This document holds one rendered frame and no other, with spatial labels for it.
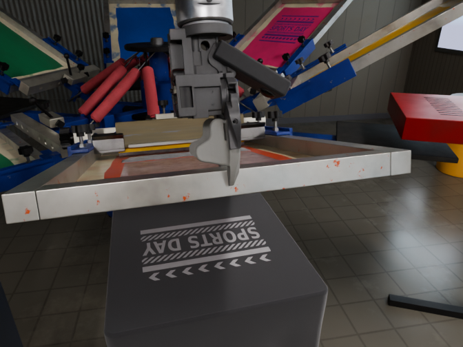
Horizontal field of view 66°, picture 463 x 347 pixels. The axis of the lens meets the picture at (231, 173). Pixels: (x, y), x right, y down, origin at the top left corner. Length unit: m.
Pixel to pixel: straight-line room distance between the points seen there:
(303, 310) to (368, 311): 1.39
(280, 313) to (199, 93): 0.49
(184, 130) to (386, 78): 4.76
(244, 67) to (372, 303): 1.88
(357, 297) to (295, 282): 1.46
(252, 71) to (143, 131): 0.63
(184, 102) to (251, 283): 0.45
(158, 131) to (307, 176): 0.63
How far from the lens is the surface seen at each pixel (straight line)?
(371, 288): 2.32
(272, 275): 0.81
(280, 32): 2.57
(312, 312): 0.82
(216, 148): 0.47
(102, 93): 1.78
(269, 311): 0.76
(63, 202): 0.50
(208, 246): 0.89
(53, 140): 1.45
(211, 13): 0.48
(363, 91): 5.51
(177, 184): 0.49
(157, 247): 0.90
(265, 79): 0.50
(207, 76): 0.47
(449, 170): 4.05
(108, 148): 1.07
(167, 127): 1.08
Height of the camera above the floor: 1.48
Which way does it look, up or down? 25 degrees down
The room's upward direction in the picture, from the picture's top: straight up
